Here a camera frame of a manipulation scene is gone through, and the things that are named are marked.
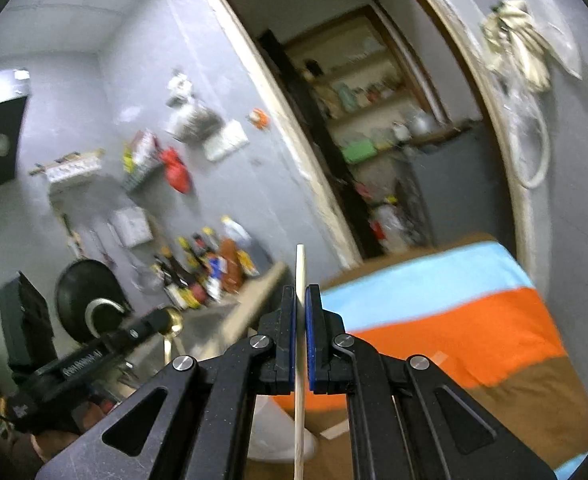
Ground wooden shelf unit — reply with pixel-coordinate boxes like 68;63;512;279
274;7;450;161

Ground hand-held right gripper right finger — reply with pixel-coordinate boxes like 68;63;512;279
305;284;557;480

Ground white wall basket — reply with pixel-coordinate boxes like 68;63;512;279
29;149;106;184

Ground wooden chopstick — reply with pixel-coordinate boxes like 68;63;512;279
292;244;308;480

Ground bundle of seasoning packets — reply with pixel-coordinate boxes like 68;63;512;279
122;131;161;173

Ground large oil jug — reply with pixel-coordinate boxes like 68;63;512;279
221;216;253;253

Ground metal wall shelf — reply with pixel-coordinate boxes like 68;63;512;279
122;160;166;194

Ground black wok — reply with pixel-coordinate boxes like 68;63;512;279
55;258;128;347

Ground white plastic utensil caddy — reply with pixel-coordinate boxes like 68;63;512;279
250;394;321;462

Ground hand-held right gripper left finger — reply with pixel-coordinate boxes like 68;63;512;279
34;285;297;480

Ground grey cabinet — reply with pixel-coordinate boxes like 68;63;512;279
405;125;506;250

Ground white wall holder box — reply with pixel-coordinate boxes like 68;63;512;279
111;206;154;249

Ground striped colourful blanket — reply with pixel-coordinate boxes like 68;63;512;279
274;232;588;480

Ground blue white packet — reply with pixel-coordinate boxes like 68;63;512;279
206;256;225;297

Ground dark sauce bottle yellow label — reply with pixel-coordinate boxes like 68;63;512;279
176;237;202;308

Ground wooden door frame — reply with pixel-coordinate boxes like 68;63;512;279
201;0;537;281

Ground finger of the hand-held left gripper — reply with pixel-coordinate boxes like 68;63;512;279
101;309;175;358

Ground red plastic bag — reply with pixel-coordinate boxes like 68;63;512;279
159;147;194;195

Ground steel cooking pot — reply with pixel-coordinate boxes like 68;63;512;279
408;109;436;137

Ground plastic jug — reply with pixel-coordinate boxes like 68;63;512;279
371;204;410;253

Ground green box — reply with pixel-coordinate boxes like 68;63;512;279
341;139;378;164

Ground person's left hand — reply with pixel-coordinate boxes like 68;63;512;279
30;400;109;465

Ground gold spoon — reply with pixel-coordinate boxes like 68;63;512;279
162;307;185;362

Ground white wall socket panel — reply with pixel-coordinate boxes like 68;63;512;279
203;119;250;162

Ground cream rubber gloves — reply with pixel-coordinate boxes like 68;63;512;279
479;0;553;94

